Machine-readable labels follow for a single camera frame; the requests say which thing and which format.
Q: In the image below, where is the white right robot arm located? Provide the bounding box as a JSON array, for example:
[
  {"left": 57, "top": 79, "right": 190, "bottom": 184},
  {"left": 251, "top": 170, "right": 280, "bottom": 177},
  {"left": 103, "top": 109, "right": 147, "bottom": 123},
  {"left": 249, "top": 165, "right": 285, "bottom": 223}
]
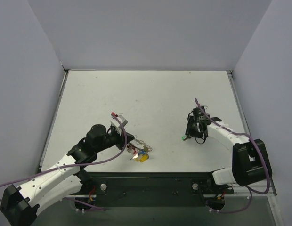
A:
[{"left": 182, "top": 106, "right": 272, "bottom": 191}]

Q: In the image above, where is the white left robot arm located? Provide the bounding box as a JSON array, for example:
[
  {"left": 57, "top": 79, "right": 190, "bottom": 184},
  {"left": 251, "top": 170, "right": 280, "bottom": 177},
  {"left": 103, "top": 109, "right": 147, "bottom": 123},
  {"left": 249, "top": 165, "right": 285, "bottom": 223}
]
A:
[{"left": 0, "top": 124, "right": 135, "bottom": 226}]

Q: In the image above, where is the yellow key tag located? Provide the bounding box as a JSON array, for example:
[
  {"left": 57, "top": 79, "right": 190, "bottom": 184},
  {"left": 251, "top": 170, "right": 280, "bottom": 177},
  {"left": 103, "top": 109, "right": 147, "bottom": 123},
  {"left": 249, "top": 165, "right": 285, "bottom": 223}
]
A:
[{"left": 135, "top": 154, "right": 149, "bottom": 162}]

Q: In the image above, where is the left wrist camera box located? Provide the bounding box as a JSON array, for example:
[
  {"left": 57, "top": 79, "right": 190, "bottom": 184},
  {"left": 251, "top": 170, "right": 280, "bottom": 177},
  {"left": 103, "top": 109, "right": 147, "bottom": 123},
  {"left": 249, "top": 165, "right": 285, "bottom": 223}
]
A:
[{"left": 110, "top": 114, "right": 128, "bottom": 133}]

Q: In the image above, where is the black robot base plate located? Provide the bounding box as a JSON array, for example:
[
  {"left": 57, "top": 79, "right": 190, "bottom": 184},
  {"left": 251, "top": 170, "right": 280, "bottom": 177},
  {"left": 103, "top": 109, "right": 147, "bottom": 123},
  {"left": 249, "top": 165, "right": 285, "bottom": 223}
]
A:
[{"left": 69, "top": 172, "right": 234, "bottom": 211}]

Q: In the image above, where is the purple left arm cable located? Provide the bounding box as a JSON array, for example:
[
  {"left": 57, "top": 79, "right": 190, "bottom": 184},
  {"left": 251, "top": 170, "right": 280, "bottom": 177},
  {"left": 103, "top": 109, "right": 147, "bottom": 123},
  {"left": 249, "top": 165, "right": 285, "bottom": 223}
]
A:
[{"left": 0, "top": 117, "right": 128, "bottom": 211}]

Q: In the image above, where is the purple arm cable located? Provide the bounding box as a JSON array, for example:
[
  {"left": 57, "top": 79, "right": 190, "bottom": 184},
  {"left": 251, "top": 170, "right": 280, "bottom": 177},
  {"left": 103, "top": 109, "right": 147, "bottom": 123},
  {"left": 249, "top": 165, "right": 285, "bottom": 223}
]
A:
[
  {"left": 0, "top": 117, "right": 128, "bottom": 211},
  {"left": 194, "top": 97, "right": 274, "bottom": 214}
]

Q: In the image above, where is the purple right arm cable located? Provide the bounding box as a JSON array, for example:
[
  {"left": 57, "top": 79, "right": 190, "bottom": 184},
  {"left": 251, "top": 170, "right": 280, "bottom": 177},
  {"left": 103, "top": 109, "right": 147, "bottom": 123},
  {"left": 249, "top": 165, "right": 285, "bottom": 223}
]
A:
[{"left": 194, "top": 97, "right": 274, "bottom": 214}]

